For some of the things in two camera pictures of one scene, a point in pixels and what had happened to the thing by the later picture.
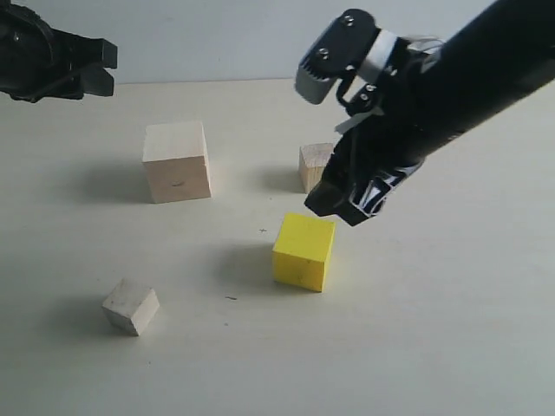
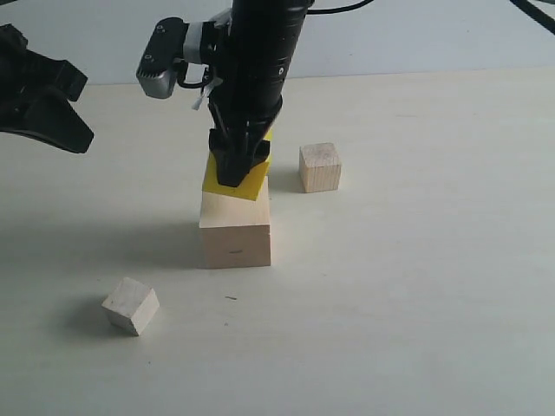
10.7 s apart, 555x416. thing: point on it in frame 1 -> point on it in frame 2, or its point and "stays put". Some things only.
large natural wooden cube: x=175 y=161 -> x=235 y=230
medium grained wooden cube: x=313 y=159 stays put
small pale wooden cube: x=131 y=306 stays put
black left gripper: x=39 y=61 -> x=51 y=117
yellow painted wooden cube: x=302 y=250 -> x=251 y=185
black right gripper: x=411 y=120 -> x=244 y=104
